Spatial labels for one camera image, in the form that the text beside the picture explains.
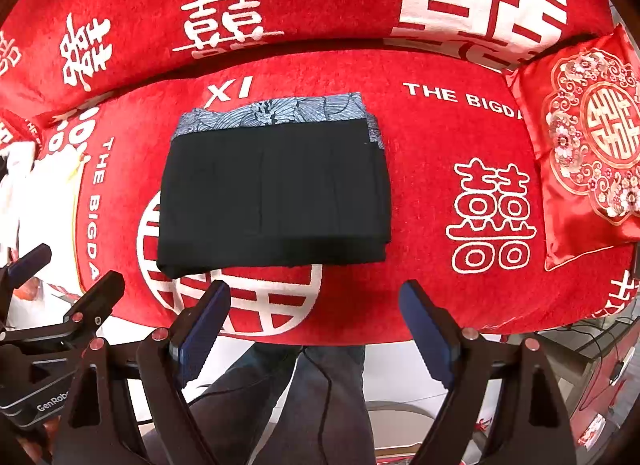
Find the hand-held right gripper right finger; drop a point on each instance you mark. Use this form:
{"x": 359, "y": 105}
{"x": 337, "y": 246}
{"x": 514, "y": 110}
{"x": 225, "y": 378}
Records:
{"x": 425, "y": 325}

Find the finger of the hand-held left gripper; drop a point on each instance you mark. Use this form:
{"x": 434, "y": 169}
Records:
{"x": 102, "y": 290}
{"x": 30, "y": 262}

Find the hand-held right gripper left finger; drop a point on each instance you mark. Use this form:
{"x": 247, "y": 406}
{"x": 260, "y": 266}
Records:
{"x": 205, "y": 325}

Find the black pants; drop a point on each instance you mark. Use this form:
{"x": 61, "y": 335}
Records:
{"x": 275, "y": 205}

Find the grey patterned pants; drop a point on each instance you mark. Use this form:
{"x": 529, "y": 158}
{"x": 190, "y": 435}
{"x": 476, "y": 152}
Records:
{"x": 280, "y": 107}

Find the white cloth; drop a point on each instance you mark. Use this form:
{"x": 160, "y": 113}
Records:
{"x": 25, "y": 185}

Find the person's left leg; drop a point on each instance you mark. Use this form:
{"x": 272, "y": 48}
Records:
{"x": 240, "y": 395}

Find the person's leg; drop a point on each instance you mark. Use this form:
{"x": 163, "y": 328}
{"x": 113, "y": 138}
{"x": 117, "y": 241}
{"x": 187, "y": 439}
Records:
{"x": 345, "y": 395}
{"x": 240, "y": 395}

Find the grey curved object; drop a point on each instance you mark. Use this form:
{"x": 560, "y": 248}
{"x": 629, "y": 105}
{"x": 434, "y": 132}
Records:
{"x": 400, "y": 412}

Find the person's right leg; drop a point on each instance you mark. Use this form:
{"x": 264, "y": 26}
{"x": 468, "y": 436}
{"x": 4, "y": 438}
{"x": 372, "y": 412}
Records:
{"x": 345, "y": 395}

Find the red embroidered cushion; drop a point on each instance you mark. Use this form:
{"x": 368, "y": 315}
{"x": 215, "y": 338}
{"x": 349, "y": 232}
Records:
{"x": 590, "y": 145}

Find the red printed sofa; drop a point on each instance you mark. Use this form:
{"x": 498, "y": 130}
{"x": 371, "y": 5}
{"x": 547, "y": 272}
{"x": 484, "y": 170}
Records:
{"x": 350, "y": 70}

